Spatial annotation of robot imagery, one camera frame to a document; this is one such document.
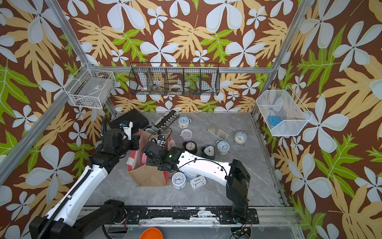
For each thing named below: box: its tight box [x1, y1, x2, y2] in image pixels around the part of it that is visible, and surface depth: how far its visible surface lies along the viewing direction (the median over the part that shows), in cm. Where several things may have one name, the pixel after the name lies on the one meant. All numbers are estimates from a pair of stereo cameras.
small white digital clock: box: [190, 175, 207, 189], surface depth 85 cm
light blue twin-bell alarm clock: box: [215, 139, 231, 156], surface depth 98 cm
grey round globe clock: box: [233, 130, 248, 148], surface depth 100 cm
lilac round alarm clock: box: [179, 128, 193, 141], surface depth 107 cm
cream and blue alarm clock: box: [177, 115, 192, 129], surface depth 113 cm
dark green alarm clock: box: [200, 145, 216, 161], surface depth 95 cm
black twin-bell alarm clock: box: [183, 140, 198, 155], surface depth 100 cm
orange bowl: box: [139, 227, 164, 239], surface depth 67 cm
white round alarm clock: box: [171, 171, 188, 190], surface depth 84 cm
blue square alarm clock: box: [184, 171, 201, 181], surface depth 86 cm
